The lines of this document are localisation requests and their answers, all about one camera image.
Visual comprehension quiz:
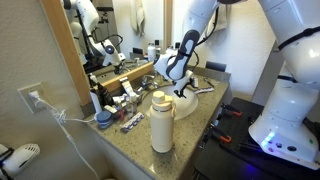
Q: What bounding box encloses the white wall outlet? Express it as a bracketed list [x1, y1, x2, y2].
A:
[17, 82, 48, 114]

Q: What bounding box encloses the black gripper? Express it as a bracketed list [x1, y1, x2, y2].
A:
[171, 69, 195, 100]

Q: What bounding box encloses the tall white bottle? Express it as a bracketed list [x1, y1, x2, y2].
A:
[147, 42, 157, 63]

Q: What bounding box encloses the white blue toothpaste tube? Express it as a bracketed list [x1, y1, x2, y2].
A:
[119, 77, 135, 98]

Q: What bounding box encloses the black handle razor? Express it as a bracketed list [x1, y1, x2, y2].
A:
[203, 78, 216, 88]

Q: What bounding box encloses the small white plastic bottle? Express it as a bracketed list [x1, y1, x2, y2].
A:
[89, 89, 103, 114]

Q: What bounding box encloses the cream yellow water bottle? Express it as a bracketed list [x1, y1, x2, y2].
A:
[149, 90, 177, 154]

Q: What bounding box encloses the grey towel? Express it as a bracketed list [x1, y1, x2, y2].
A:
[204, 0, 234, 38]

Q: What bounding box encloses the white wall hair dryer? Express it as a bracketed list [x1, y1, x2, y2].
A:
[0, 143, 41, 180]

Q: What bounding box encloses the black orange clamp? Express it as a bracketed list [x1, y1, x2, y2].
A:
[209, 124, 233, 144]
[219, 103, 243, 118]

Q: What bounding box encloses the black robot cart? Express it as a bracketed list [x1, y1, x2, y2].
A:
[193, 96, 320, 180]

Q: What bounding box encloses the chrome faucet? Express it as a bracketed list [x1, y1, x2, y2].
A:
[134, 74, 159, 93]

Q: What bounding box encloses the wood framed mirror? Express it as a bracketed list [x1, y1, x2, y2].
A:
[41, 0, 174, 108]

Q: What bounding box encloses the white oval sink basin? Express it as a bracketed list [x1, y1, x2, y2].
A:
[141, 84, 200, 121]

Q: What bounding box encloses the white power cable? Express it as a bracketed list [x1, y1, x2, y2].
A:
[39, 99, 101, 180]

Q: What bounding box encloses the blue round jar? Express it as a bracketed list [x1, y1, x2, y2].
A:
[96, 110, 114, 130]

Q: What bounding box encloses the white plug adapter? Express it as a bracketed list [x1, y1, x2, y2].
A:
[28, 90, 45, 109]

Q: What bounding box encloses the small white capped bottle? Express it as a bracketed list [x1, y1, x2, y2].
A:
[112, 94, 124, 111]

